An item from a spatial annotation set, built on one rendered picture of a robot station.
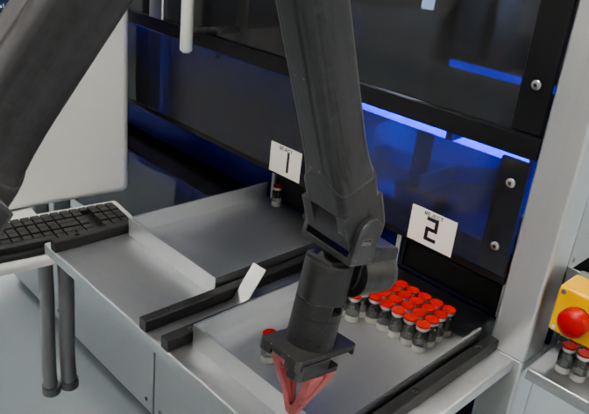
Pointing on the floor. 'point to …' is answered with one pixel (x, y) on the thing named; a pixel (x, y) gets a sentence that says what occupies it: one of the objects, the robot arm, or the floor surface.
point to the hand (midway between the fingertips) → (292, 407)
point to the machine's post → (545, 226)
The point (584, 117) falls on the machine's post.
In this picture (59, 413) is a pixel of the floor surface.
